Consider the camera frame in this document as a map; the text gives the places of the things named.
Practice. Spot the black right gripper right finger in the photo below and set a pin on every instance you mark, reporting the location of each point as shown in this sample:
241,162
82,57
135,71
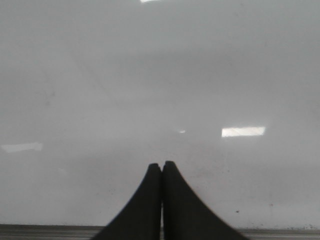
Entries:
185,216

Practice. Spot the grey aluminium whiteboard frame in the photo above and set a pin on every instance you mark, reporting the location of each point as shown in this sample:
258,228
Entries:
81,232

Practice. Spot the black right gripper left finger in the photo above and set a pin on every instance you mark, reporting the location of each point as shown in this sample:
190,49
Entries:
140,219

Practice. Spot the white whiteboard surface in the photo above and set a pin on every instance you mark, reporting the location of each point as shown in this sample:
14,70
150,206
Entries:
93,91

